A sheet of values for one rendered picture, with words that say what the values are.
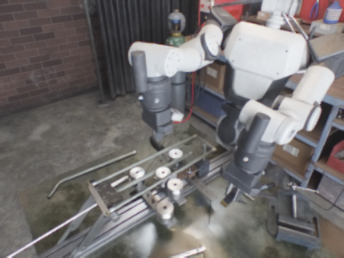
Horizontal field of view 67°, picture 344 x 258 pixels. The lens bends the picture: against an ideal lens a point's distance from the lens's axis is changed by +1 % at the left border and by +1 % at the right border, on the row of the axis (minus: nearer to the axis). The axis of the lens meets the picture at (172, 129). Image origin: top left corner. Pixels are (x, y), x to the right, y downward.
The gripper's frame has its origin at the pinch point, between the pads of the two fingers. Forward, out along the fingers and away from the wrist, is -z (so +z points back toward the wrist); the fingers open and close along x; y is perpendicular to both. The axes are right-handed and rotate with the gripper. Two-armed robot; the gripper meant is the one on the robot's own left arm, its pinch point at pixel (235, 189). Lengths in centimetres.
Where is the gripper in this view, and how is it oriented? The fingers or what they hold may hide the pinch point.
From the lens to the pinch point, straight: 79.5
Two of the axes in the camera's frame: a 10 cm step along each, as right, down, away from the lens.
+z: 2.2, -8.3, -5.1
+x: 7.4, 4.8, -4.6
